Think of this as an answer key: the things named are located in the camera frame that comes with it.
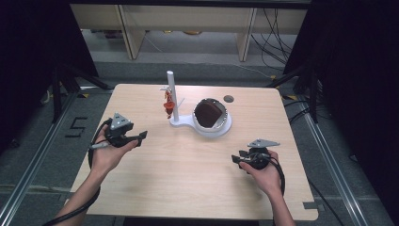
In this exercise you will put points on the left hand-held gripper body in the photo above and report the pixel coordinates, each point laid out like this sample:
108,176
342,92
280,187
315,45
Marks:
119,133

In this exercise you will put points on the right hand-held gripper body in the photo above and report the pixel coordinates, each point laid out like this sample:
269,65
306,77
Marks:
258,157

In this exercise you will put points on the white stand with pole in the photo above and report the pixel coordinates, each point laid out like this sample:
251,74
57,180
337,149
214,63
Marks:
175,117

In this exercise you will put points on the white bowl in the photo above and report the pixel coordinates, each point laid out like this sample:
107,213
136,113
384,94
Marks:
224,119

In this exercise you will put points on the brown leather zip pouch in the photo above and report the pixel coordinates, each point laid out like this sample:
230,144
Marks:
208,114

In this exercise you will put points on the person's right hand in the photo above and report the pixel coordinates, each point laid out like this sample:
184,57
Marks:
266,179

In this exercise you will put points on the person's left hand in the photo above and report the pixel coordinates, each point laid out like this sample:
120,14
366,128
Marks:
108,158

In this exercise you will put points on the grey round table grommet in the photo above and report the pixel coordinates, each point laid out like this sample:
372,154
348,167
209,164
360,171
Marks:
228,99

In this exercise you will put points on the black tripod stand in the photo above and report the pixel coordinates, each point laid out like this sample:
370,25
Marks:
309,91
62,91

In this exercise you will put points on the black curtain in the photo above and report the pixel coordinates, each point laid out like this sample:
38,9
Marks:
357,78
34,47

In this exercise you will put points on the light wooden desk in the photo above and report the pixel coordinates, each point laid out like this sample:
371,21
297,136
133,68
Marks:
188,19

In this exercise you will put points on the metal floor rail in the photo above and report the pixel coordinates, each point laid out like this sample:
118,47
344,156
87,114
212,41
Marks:
332,163
34,157

